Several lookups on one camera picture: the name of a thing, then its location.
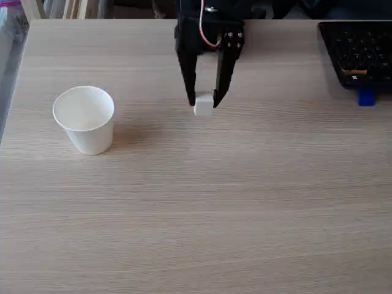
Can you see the white cube block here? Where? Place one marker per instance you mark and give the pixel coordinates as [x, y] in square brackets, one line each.
[203, 107]

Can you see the pale wooden frames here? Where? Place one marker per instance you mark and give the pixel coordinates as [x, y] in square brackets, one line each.
[76, 9]

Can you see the white paper cup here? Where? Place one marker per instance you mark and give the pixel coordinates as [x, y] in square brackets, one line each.
[88, 141]

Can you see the black keyboard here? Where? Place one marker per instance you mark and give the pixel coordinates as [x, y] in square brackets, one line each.
[361, 52]

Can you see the small blue plastic part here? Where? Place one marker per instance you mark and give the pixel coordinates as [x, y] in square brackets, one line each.
[366, 98]

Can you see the clear plastic bag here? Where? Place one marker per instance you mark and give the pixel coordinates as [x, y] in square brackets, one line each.
[9, 18]

